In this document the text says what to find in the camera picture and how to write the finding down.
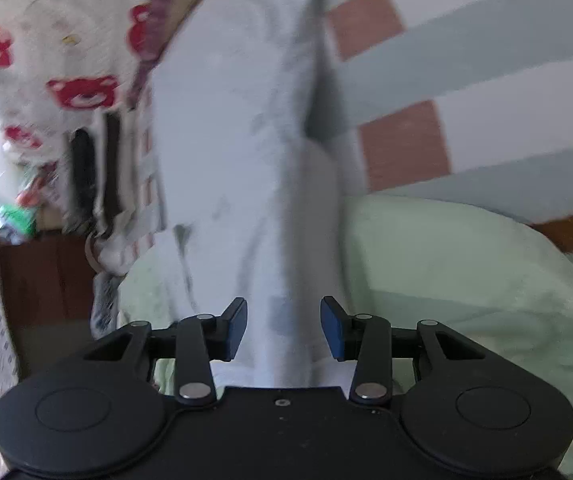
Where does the light grey garment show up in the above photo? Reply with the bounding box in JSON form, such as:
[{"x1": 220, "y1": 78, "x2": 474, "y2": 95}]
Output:
[{"x1": 152, "y1": 0, "x2": 354, "y2": 388}]

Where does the light green blanket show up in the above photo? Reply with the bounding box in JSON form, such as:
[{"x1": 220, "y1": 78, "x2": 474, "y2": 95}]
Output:
[{"x1": 117, "y1": 194, "x2": 573, "y2": 479}]

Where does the checked white red grey sheet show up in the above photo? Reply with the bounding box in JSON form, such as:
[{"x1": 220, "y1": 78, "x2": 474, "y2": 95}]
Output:
[{"x1": 130, "y1": 0, "x2": 573, "y2": 271}]

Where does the white bear-print fleece blanket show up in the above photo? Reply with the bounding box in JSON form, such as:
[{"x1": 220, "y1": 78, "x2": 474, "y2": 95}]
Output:
[{"x1": 0, "y1": 0, "x2": 156, "y2": 166}]

